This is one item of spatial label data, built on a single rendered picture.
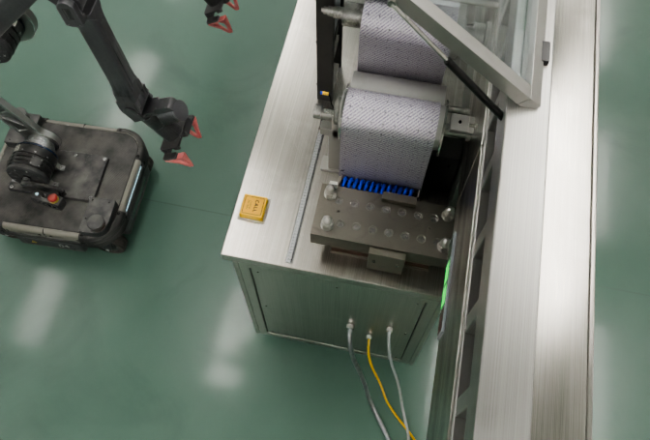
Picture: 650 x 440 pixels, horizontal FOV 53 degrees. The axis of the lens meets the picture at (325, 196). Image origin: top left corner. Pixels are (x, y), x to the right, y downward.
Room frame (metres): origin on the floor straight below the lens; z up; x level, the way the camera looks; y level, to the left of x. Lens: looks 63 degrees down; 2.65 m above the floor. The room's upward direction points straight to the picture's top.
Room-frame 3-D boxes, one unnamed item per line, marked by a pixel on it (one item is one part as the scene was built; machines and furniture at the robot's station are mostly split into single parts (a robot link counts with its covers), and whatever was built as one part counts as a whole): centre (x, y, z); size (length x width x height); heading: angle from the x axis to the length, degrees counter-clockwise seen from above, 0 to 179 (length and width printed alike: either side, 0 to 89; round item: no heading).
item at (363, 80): (1.06, -0.19, 1.17); 0.26 x 0.12 x 0.12; 78
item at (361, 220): (0.76, -0.17, 1.00); 0.40 x 0.16 x 0.06; 78
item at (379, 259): (0.67, -0.17, 0.96); 0.10 x 0.03 x 0.11; 78
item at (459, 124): (0.91, -0.34, 1.28); 0.06 x 0.05 x 0.02; 78
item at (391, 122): (1.08, -0.19, 1.16); 0.39 x 0.23 x 0.51; 168
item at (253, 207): (0.86, 0.21, 0.91); 0.07 x 0.07 x 0.02; 78
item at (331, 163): (1.01, -0.02, 1.05); 0.06 x 0.05 x 0.31; 78
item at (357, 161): (0.89, -0.15, 1.11); 0.23 x 0.01 x 0.18; 78
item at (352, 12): (1.22, -0.08, 1.33); 0.06 x 0.06 x 0.06; 78
